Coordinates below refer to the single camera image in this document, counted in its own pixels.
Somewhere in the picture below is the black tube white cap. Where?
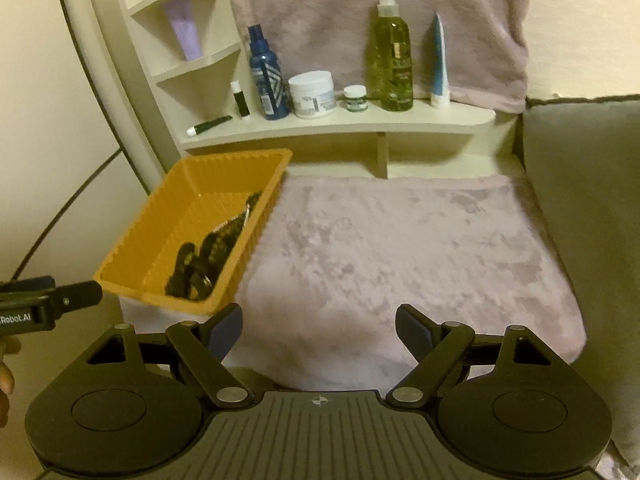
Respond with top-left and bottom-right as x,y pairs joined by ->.
186,115 -> 234,138

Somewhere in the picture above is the long brown bead necklace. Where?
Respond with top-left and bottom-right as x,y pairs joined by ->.
200,191 -> 263,281

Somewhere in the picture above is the pink fluffy blanket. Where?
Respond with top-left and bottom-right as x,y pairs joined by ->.
120,172 -> 587,393

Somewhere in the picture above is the dark blue spray bottle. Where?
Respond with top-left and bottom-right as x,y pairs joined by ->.
247,24 -> 291,121

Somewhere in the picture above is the grey velvet pillow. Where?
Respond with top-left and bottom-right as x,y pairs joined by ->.
520,92 -> 640,456

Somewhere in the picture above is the cream wooden shelf unit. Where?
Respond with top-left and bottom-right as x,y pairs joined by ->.
82,0 -> 497,180

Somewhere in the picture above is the purple tube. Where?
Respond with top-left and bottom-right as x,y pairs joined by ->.
165,0 -> 205,62

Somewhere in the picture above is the green spray bottle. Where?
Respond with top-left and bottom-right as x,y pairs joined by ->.
367,0 -> 415,112

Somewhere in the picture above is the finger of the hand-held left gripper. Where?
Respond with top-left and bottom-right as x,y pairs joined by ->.
47,280 -> 104,318
0,275 -> 56,300

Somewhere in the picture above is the orange plastic basket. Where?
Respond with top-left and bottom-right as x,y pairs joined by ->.
94,148 -> 294,317

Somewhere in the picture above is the white cream jar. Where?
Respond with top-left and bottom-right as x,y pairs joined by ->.
288,71 -> 338,120

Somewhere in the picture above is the black strap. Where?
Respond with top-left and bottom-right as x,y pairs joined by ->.
165,242 -> 221,302

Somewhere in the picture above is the blue and white tube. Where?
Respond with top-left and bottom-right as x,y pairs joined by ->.
430,12 -> 452,110

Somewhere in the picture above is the small green jar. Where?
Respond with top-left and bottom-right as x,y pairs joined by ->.
342,85 -> 370,113

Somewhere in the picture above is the pink hanging towel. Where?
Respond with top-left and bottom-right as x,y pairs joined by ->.
220,0 -> 531,113

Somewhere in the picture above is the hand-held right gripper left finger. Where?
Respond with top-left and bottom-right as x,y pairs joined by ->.
85,303 -> 252,407

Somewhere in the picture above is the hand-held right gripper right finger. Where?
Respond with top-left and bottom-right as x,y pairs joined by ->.
387,303 -> 553,406

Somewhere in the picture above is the person's left hand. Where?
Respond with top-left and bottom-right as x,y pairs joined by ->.
0,334 -> 17,428

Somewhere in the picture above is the lip balm stick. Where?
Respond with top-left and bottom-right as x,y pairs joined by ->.
230,80 -> 252,121

